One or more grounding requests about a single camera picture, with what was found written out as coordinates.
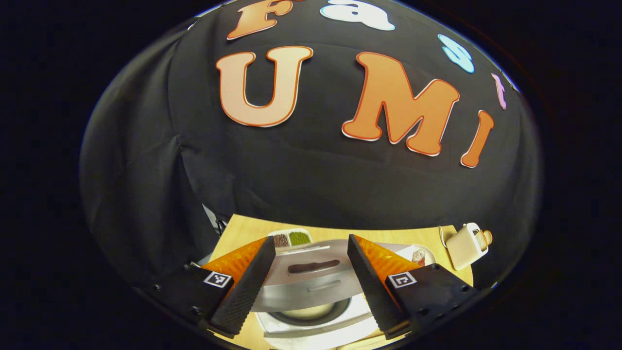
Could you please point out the white rice cooker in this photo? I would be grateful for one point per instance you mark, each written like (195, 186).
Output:
(311, 281)

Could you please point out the white plate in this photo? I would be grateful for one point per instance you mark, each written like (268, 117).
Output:
(430, 253)

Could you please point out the toasted bread slice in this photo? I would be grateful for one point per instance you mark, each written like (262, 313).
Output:
(481, 239)
(488, 237)

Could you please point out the white toaster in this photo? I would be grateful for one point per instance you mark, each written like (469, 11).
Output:
(464, 250)

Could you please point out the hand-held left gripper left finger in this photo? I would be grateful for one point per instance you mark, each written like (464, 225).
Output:
(243, 291)

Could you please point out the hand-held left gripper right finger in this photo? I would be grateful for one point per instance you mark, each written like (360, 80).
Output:
(371, 291)

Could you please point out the black backdrop cloth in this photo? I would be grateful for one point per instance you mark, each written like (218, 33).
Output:
(301, 170)

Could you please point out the white compartment tray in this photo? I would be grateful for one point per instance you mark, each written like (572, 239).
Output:
(296, 230)

